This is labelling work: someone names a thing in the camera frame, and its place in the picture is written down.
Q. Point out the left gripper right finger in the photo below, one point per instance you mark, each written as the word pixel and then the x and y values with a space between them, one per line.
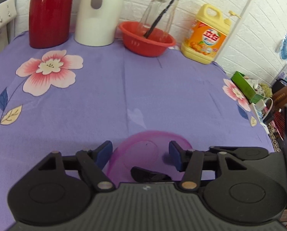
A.
pixel 189 162

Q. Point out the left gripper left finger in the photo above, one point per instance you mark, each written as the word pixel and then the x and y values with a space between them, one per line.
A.
pixel 91 163

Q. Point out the translucent purple plastic bowl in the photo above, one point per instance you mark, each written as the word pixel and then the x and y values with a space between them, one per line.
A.
pixel 148 150

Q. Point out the purple floral tablecloth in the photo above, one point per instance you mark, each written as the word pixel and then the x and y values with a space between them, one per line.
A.
pixel 75 97

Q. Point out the white power strip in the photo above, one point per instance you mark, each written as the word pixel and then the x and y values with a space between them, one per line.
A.
pixel 262 111

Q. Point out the green cardboard box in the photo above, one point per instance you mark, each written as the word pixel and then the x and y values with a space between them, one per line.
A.
pixel 248 91

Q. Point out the yellow detergent bottle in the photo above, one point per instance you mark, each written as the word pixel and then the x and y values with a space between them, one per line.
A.
pixel 206 35

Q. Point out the white thermos jug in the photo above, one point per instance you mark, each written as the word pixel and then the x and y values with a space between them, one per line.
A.
pixel 97 21

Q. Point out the red plastic basin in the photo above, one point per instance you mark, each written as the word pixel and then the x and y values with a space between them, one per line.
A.
pixel 153 46

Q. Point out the red thermos jug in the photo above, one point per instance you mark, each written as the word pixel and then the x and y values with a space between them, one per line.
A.
pixel 49 22

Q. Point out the clear glass pitcher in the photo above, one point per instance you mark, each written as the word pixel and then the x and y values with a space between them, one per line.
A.
pixel 157 12

